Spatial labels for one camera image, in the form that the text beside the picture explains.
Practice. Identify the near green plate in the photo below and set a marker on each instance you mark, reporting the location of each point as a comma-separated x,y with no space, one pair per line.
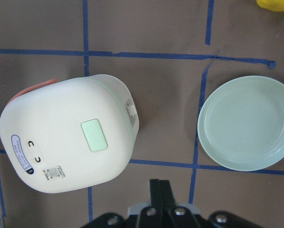
241,124

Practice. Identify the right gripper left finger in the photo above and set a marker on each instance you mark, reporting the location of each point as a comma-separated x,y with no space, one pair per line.
151,216

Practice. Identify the cream rice cooker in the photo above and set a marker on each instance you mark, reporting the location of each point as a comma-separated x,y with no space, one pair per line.
72,134

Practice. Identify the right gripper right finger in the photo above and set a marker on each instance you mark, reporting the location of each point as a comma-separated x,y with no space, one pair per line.
174,215

